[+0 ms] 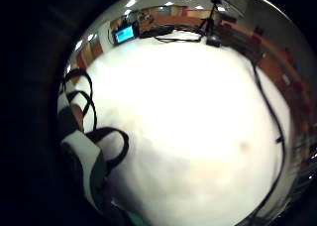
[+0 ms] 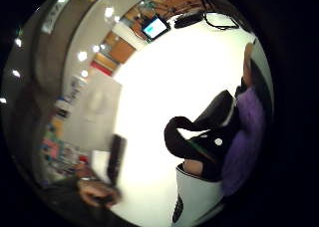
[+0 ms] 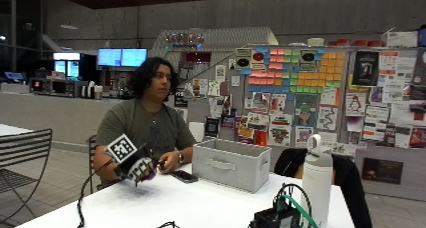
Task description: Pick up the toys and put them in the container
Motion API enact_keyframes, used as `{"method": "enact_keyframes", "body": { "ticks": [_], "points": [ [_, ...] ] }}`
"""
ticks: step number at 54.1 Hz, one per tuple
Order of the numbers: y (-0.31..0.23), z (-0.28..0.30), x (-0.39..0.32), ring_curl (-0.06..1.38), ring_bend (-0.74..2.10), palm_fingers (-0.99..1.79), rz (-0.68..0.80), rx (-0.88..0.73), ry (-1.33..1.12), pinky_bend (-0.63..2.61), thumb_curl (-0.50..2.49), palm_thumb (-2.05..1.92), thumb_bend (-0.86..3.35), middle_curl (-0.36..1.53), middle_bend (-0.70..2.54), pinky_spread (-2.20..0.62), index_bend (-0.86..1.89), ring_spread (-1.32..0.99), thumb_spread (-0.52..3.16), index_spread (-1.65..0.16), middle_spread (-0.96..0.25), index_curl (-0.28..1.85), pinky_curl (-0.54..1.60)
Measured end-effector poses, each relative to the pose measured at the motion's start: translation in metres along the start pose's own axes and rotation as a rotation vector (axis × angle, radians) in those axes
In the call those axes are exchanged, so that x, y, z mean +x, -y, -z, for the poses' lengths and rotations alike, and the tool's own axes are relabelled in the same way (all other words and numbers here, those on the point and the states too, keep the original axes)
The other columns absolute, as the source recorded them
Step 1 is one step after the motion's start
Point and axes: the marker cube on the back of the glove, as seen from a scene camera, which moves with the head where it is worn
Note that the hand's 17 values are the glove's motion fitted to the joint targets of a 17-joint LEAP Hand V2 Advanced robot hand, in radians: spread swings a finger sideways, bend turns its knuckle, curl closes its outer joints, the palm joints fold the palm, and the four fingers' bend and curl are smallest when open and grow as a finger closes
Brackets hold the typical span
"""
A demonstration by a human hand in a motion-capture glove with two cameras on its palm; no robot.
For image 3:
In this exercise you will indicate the black smartphone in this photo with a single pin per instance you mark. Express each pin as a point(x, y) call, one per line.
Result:
point(182, 176)

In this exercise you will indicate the silver wristwatch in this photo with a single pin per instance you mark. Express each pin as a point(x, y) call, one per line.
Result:
point(180, 156)

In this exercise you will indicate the white cube of black markers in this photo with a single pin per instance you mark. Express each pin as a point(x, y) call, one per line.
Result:
point(120, 148)

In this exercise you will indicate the black chair behind person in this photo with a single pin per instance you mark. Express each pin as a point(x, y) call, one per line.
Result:
point(92, 161)

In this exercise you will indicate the the person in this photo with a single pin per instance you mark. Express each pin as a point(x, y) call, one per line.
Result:
point(146, 128)

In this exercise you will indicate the grey fabric storage box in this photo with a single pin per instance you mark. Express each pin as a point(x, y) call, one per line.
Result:
point(230, 169)

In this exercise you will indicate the grey service counter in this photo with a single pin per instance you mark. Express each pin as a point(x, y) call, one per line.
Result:
point(57, 116)

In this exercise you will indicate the black slatted metal chair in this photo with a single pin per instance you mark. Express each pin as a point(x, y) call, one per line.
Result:
point(21, 161)

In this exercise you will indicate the black electronics box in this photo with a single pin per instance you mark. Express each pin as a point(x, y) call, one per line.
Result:
point(274, 218)

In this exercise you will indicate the counter appliances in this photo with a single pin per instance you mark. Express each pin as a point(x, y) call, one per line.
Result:
point(57, 87)

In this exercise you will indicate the pair of blue menu screens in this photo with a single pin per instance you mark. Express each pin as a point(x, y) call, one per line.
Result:
point(121, 57)

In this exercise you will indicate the white bottle with grey lid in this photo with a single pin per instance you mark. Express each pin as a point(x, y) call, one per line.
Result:
point(317, 184)

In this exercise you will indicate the lit drinks fridge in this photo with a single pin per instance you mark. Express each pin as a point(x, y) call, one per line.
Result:
point(67, 66)

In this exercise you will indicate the green illustrated poster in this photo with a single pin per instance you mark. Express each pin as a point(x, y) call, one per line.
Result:
point(306, 109)

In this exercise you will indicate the white staircase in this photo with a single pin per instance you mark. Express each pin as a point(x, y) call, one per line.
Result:
point(213, 41)

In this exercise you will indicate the small blue screen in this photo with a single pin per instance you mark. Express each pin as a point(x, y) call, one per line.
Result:
point(13, 75)

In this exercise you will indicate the black jacket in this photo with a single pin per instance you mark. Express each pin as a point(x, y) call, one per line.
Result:
point(346, 181)

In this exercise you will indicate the patch of coloured sticky notes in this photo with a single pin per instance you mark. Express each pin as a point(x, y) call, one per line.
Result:
point(306, 73)

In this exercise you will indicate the white penguin poster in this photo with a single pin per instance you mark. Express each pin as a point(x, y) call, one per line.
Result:
point(354, 104)

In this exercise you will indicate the grey notice board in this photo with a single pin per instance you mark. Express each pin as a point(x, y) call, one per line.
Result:
point(390, 161)

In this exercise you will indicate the white round container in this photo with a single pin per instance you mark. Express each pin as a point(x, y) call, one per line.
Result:
point(316, 41)

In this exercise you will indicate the black poster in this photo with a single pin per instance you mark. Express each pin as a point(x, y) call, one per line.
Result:
point(365, 68)

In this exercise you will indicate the row of red bowls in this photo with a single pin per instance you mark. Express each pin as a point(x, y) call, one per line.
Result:
point(354, 42)

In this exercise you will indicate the white box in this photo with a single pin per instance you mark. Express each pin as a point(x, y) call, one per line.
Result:
point(401, 39)

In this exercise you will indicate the black wall sign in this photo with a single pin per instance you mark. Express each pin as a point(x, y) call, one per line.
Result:
point(382, 170)

